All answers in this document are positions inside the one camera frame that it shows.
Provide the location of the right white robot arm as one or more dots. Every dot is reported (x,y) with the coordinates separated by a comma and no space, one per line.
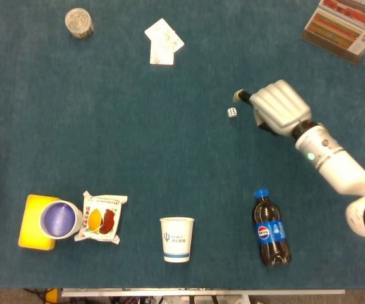
(337,164)

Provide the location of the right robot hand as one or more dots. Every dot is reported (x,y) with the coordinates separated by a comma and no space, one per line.
(280,107)

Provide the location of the white face playing card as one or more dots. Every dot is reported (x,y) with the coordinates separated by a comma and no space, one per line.
(164,36)

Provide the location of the palace picture display stand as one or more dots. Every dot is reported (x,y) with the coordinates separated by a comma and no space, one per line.
(340,28)

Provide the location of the teal felt table cloth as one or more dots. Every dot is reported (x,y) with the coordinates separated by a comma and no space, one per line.
(138,142)

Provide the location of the white snack packet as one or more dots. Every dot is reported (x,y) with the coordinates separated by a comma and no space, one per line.
(101,218)

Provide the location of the white die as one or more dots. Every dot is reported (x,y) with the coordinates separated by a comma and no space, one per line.
(231,112)

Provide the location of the metal frame rail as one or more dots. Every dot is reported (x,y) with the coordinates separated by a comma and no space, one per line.
(201,292)

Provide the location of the yellow sponge block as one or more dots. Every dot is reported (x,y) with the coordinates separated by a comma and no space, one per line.
(30,221)

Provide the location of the Pepsi cola bottle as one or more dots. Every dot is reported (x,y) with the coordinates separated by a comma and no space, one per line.
(270,234)

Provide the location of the small round tin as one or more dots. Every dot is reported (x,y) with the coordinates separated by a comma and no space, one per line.
(79,22)

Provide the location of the white canister with blue inside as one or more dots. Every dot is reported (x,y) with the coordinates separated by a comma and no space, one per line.
(57,220)

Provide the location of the white paper cup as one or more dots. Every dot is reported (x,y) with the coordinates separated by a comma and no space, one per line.
(176,237)

